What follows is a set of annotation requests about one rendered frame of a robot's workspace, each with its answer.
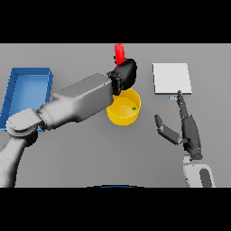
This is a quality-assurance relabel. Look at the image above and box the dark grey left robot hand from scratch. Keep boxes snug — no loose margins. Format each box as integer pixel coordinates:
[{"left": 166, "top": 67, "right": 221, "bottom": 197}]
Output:
[{"left": 106, "top": 58, "right": 138, "bottom": 97}]

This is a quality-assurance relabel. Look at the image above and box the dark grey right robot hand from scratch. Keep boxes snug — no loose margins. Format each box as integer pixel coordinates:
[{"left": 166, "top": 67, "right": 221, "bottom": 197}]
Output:
[{"left": 153, "top": 89, "right": 204, "bottom": 161}]

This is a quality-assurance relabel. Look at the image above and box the red beaker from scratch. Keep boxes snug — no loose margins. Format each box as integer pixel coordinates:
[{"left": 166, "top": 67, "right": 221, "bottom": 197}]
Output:
[{"left": 113, "top": 43, "right": 126, "bottom": 67}]

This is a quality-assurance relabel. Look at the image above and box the yellow bowl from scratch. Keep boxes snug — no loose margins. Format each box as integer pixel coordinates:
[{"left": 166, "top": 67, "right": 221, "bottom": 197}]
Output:
[{"left": 106, "top": 88, "right": 142, "bottom": 126}]

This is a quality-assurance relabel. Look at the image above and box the pale square measuring scale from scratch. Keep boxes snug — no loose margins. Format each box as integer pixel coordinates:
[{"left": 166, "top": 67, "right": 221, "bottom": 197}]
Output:
[{"left": 152, "top": 62, "right": 193, "bottom": 100}]

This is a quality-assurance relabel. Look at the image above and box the blue tray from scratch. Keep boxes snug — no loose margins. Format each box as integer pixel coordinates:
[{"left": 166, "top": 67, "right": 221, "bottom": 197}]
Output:
[{"left": 0, "top": 67, "right": 54, "bottom": 133}]

